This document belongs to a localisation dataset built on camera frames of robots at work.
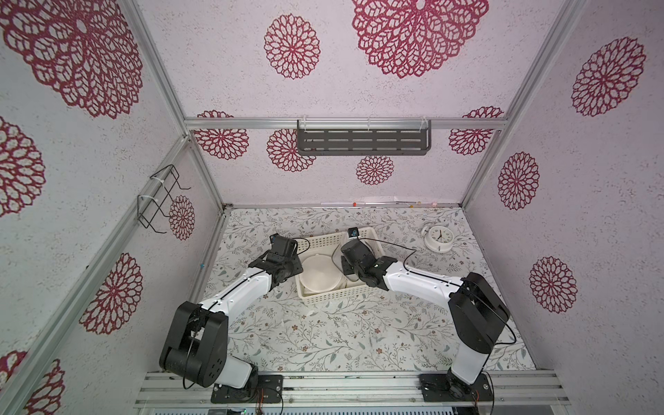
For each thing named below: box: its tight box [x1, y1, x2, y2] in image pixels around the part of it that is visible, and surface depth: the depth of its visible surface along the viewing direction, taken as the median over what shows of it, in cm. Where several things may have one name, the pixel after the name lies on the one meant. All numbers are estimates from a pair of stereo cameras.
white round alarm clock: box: [421, 225, 455, 254], surface depth 106 cm
